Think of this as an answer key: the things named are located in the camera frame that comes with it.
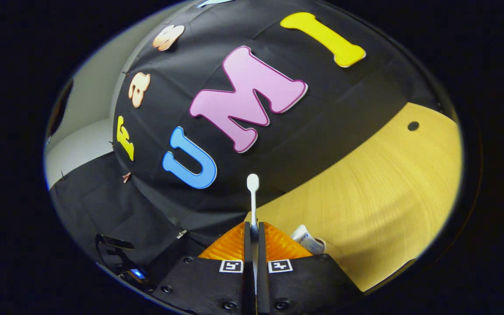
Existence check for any white toothpaste tube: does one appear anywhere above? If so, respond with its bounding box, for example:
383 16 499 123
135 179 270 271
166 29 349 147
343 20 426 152
290 224 326 255

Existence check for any black backdrop cloth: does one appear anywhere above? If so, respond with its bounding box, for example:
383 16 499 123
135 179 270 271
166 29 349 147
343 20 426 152
49 0 458 280

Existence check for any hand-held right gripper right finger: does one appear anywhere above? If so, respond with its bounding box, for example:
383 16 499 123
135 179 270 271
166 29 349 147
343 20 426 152
259 221 362 315

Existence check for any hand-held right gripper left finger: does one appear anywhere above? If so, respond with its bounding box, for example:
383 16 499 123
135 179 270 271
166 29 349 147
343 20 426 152
151 221 252 315

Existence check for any white toothbrush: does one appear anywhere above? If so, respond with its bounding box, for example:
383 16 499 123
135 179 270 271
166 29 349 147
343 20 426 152
246 174 260 298

